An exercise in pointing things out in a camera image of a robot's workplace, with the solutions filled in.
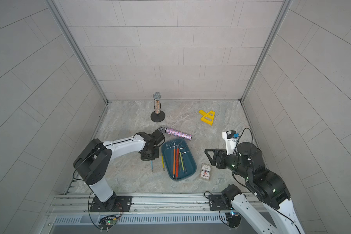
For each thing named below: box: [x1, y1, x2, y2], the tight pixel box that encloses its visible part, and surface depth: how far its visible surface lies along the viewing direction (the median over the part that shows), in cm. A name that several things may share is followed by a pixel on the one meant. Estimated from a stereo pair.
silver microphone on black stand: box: [150, 91, 166, 123], surface depth 100 cm
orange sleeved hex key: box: [173, 142, 176, 179], surface depth 86 cm
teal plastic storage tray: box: [161, 138, 197, 181], surface depth 88 cm
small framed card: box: [199, 162, 212, 181], surface depth 82 cm
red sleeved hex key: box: [175, 144, 179, 180], surface depth 86 cm
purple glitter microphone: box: [164, 127, 193, 141], surface depth 96 cm
